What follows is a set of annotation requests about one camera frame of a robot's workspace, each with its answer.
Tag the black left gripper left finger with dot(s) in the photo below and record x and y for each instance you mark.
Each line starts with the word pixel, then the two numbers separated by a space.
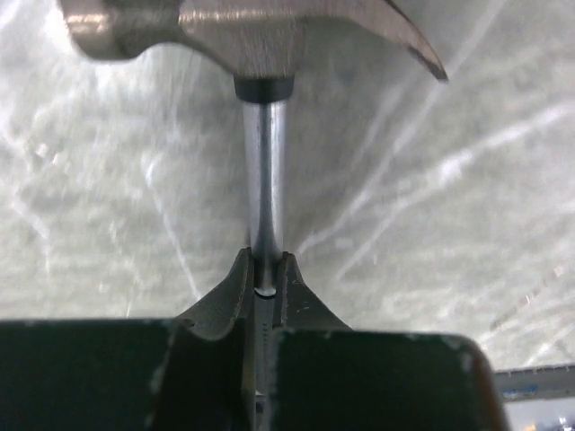
pixel 126 372

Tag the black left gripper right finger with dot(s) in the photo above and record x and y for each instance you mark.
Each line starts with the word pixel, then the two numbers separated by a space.
pixel 326 376

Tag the black handled hammer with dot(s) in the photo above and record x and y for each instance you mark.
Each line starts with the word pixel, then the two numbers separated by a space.
pixel 261 44

